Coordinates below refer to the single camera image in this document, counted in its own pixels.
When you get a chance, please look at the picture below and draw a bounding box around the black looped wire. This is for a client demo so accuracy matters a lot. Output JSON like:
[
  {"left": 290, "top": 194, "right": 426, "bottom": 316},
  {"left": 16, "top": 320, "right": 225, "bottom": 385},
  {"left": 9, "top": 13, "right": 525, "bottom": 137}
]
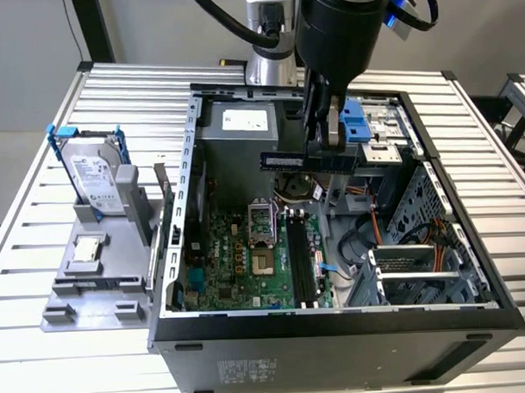
[{"left": 336, "top": 227, "right": 372, "bottom": 284}]

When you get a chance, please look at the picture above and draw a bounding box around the black RAM slot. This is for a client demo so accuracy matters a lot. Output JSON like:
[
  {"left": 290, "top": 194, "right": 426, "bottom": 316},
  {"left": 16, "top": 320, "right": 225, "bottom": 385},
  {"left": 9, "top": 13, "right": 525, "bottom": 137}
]
[
  {"left": 290, "top": 209, "right": 309, "bottom": 309},
  {"left": 284, "top": 210, "right": 303, "bottom": 309},
  {"left": 296, "top": 209, "right": 315, "bottom": 309},
  {"left": 301, "top": 209, "right": 320, "bottom": 309}
]

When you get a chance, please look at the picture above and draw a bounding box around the dark RAM stick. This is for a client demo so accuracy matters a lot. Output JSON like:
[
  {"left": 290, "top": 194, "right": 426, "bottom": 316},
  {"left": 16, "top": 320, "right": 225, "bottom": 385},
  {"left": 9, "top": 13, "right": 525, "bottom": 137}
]
[
  {"left": 259, "top": 148, "right": 360, "bottom": 177},
  {"left": 53, "top": 276, "right": 145, "bottom": 291}
]

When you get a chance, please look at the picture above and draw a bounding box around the green motherboard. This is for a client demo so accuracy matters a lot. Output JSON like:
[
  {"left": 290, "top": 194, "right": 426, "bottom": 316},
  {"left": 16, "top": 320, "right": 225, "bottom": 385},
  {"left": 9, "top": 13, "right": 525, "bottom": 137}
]
[{"left": 176, "top": 202, "right": 336, "bottom": 315}]

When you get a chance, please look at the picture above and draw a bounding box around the blue drive latch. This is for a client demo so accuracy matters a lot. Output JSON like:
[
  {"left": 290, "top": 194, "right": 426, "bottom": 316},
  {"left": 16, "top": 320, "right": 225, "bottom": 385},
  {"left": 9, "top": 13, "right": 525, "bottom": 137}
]
[{"left": 343, "top": 97, "right": 370, "bottom": 145}]

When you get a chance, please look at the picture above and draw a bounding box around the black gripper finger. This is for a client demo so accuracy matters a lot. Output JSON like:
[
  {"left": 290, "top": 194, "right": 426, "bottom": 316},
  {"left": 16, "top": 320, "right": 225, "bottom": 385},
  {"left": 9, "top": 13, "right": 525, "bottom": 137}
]
[
  {"left": 322, "top": 97, "right": 347, "bottom": 154},
  {"left": 301, "top": 68, "right": 331, "bottom": 155}
]

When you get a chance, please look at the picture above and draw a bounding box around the silver hard disk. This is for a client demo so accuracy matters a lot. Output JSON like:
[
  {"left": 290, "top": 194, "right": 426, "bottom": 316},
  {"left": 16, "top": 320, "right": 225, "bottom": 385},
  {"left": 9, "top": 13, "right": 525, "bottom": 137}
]
[{"left": 61, "top": 134, "right": 133, "bottom": 221}]

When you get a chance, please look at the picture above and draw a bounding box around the neighbouring metal table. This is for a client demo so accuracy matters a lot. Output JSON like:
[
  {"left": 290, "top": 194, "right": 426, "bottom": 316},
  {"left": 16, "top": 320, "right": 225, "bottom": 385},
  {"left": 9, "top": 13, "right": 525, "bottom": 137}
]
[{"left": 495, "top": 72, "right": 525, "bottom": 172}]

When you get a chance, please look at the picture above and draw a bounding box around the CPU socket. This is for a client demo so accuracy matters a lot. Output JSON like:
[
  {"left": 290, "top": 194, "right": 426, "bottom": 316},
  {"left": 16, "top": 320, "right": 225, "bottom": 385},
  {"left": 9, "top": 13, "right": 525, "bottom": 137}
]
[{"left": 250, "top": 245, "right": 278, "bottom": 279}]

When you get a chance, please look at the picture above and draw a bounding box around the black upright post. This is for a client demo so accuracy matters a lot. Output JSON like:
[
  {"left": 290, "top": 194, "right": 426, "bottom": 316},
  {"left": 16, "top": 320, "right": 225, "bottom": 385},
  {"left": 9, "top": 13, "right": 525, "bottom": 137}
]
[{"left": 68, "top": 0, "right": 116, "bottom": 66}]

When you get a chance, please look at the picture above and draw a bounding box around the silver disk bay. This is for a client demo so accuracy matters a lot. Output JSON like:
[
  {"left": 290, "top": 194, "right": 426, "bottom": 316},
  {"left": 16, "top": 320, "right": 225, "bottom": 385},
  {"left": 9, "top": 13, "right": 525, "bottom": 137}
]
[{"left": 346, "top": 240, "right": 494, "bottom": 309}]

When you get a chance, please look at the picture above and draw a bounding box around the black open PC case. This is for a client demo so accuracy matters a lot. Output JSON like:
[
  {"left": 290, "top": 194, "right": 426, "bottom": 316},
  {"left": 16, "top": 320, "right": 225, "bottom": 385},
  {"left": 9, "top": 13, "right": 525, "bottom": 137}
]
[{"left": 136, "top": 69, "right": 525, "bottom": 393}]

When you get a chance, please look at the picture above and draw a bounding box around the red yellow wire bundle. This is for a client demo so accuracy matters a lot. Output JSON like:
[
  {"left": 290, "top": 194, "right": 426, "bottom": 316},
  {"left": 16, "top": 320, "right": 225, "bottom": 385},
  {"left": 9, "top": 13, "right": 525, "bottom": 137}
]
[{"left": 425, "top": 217, "right": 454, "bottom": 274}]

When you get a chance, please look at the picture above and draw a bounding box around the black cooler fan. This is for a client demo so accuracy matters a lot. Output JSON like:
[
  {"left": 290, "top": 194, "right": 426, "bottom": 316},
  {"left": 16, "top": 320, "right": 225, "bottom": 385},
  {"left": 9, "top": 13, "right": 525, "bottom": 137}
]
[{"left": 277, "top": 173, "right": 314, "bottom": 203}]

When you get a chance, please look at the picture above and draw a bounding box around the blue disk carrier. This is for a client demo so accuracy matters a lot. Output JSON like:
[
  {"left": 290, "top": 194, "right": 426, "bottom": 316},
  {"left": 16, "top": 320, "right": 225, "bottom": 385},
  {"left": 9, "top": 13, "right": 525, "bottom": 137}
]
[{"left": 45, "top": 121, "right": 134, "bottom": 226}]

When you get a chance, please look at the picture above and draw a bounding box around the silver CPU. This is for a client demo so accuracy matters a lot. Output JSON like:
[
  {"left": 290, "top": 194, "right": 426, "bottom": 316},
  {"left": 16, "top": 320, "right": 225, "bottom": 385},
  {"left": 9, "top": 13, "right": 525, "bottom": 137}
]
[{"left": 72, "top": 237, "right": 105, "bottom": 264}]

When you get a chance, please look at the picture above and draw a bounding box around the grey power supply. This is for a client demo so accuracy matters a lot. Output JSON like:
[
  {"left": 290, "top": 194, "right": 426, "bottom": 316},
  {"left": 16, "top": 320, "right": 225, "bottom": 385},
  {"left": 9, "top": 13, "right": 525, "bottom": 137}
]
[{"left": 194, "top": 98, "right": 284, "bottom": 209}]

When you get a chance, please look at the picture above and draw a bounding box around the grey parts rack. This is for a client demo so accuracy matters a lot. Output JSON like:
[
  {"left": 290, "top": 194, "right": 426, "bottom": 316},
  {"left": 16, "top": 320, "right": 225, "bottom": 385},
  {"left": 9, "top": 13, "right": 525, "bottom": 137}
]
[{"left": 34, "top": 163, "right": 172, "bottom": 334}]

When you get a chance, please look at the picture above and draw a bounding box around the black camera cable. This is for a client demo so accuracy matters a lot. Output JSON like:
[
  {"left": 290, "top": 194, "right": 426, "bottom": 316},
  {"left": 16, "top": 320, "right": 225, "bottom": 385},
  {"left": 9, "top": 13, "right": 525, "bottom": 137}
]
[{"left": 393, "top": 0, "right": 441, "bottom": 33}]

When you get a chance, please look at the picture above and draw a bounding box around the metal socket cover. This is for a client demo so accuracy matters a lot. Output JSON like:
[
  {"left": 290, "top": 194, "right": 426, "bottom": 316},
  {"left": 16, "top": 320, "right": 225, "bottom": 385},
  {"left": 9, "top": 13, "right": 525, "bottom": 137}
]
[{"left": 247, "top": 198, "right": 278, "bottom": 249}]

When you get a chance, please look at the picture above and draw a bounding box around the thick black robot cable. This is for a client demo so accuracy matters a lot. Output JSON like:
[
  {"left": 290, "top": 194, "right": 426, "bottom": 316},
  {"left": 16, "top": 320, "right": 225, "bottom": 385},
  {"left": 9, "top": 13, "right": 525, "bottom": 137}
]
[{"left": 186, "top": 0, "right": 284, "bottom": 53}]

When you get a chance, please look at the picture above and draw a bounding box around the orange wire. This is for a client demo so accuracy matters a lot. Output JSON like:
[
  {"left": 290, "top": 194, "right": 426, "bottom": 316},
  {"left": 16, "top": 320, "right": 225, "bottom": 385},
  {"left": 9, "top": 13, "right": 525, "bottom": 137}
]
[{"left": 369, "top": 203, "right": 383, "bottom": 248}]

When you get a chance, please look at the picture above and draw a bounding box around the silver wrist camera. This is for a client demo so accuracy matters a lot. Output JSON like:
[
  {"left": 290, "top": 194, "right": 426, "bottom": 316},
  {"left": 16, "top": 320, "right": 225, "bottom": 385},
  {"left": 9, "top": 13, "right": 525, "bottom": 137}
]
[{"left": 384, "top": 0, "right": 414, "bottom": 41}]

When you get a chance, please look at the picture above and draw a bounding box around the silver drive bay cage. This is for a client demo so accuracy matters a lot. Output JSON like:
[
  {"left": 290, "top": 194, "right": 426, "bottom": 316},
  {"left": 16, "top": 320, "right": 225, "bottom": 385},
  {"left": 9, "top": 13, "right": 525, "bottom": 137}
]
[{"left": 318, "top": 94, "right": 422, "bottom": 207}]

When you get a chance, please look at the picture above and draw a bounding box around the blue chipset heatsink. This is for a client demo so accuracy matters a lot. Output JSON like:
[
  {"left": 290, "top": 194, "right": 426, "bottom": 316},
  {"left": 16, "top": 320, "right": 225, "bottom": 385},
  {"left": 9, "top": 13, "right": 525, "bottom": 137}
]
[{"left": 187, "top": 266, "right": 206, "bottom": 294}]

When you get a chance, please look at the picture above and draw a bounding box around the green graphics card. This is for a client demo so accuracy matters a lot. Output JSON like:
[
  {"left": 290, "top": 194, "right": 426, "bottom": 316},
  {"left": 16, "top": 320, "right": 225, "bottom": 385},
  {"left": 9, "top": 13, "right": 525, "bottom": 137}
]
[{"left": 142, "top": 162, "right": 182, "bottom": 296}]

